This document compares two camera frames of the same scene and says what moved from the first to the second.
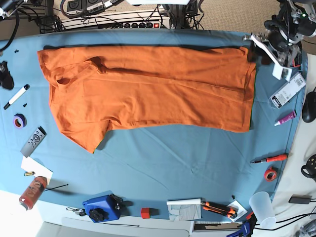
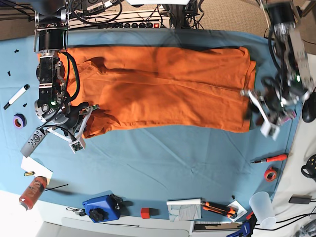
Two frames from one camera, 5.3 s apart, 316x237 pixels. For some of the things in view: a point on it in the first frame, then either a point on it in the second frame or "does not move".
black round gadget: [310, 166] does not move
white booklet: [183, 209] does not move
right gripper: [290, 51] -> [261, 110]
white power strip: [138, 19] does not move
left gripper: [6, 80] -> [77, 117]
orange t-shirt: [196, 89] does not move
